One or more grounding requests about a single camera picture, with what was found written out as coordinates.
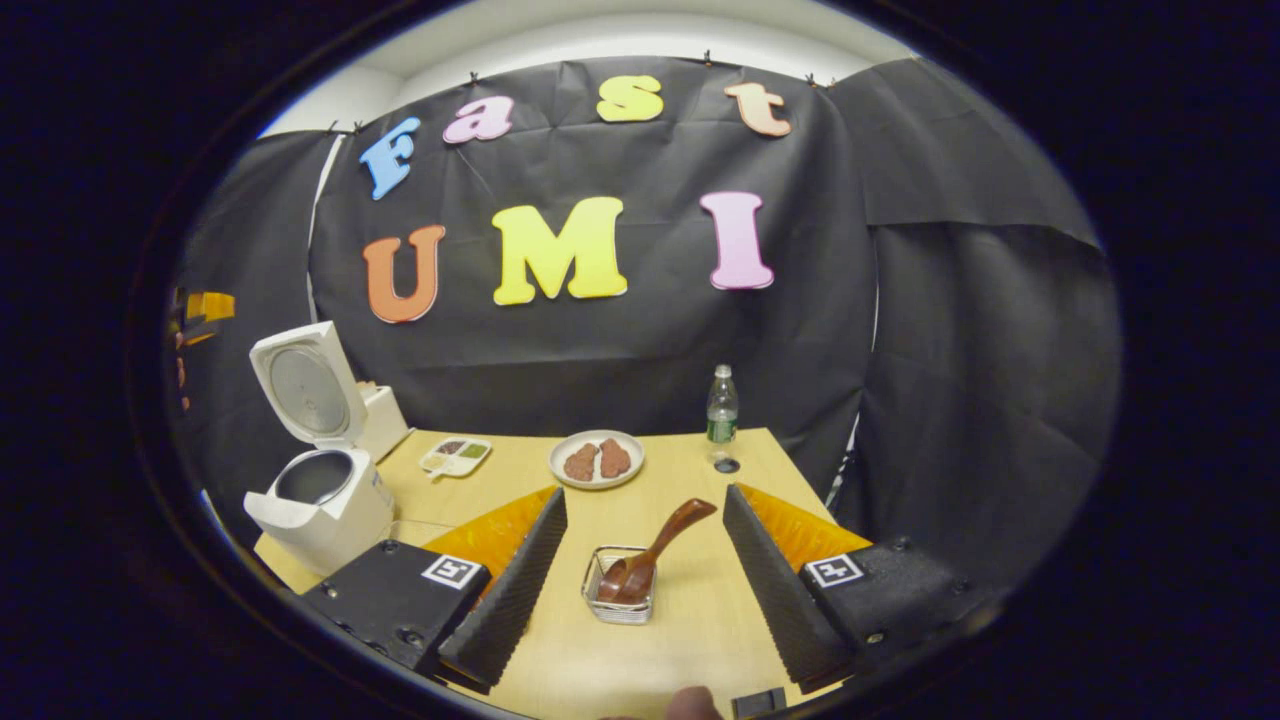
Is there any white divided condiment dish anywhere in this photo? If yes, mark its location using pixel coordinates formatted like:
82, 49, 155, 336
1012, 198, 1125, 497
419, 436, 493, 481

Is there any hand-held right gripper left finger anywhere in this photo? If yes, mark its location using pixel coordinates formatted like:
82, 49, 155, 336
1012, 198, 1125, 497
300, 487, 569, 693

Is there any black backdrop cloth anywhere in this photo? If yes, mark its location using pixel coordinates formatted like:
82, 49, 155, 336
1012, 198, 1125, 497
170, 55, 1121, 561

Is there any brown wooden spoon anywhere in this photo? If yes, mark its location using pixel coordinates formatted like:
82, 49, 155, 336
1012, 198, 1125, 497
597, 498, 719, 604

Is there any green plastic bottle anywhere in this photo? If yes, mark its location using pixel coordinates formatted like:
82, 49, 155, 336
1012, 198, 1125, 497
706, 364, 740, 448

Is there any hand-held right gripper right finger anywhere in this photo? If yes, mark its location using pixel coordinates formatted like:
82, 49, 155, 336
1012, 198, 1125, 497
722, 483, 1001, 693

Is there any white rice cooker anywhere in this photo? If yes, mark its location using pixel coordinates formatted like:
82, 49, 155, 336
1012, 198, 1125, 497
243, 320, 398, 578

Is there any metal wire chopstick holder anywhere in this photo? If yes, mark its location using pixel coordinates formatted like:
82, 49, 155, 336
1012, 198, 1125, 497
581, 545, 658, 627

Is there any white toaster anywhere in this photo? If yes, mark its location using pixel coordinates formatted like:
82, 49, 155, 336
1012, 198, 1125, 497
355, 383, 413, 463

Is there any white round plate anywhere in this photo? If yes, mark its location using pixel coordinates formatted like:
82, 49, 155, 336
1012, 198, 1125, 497
548, 429, 646, 491

